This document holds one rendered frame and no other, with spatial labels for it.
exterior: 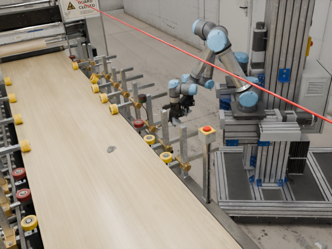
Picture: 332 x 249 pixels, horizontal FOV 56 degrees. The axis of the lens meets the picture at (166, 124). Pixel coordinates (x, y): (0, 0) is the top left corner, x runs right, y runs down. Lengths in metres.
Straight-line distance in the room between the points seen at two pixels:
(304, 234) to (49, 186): 1.99
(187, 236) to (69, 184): 0.79
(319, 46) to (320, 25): 0.25
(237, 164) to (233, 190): 0.37
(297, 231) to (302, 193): 0.30
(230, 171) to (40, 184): 1.70
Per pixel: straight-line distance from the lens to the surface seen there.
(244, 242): 1.83
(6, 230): 1.89
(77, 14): 4.37
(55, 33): 4.38
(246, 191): 2.82
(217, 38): 1.92
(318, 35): 4.46
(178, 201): 1.73
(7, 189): 2.23
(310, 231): 2.92
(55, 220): 1.79
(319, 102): 2.50
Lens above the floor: 2.12
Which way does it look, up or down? 31 degrees down
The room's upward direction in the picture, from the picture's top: 4 degrees counter-clockwise
